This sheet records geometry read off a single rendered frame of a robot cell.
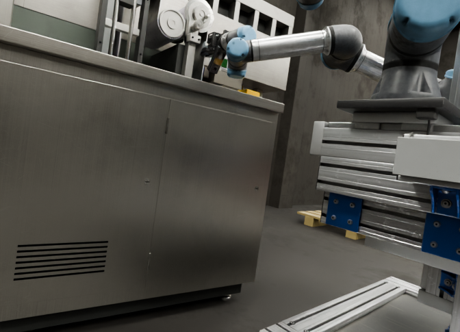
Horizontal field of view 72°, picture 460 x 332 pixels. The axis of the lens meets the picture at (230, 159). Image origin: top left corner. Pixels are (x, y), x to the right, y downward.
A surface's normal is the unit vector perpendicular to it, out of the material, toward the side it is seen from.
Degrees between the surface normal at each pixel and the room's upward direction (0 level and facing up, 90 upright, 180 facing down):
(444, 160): 90
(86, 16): 90
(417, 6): 98
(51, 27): 90
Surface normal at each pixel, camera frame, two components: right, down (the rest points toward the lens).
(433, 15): -0.39, 0.09
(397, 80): -0.63, -0.38
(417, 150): -0.73, -0.09
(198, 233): 0.57, 0.10
